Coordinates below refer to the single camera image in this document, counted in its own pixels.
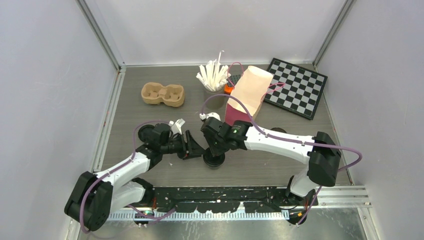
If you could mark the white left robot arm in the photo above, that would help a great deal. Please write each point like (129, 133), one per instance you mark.
(96, 195)

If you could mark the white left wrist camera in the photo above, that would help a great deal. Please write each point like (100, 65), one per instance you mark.
(176, 126)

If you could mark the pink paper gift bag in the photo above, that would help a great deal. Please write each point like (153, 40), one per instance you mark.
(247, 95)

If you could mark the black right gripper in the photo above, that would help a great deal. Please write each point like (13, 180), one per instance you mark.
(215, 150)

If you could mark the black paper coffee cup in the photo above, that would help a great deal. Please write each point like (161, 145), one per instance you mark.
(213, 161)

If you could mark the brown cardboard cup carrier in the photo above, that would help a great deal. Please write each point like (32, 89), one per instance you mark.
(154, 93)

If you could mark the orange black small device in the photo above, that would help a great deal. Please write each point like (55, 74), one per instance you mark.
(232, 80)

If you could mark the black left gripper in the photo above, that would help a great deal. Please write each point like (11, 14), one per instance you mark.
(193, 150)

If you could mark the grey straw holder cup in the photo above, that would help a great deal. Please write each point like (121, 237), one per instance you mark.
(216, 102)

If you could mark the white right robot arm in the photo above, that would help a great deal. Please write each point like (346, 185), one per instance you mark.
(321, 163)

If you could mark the black white chessboard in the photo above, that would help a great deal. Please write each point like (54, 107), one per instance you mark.
(295, 88)

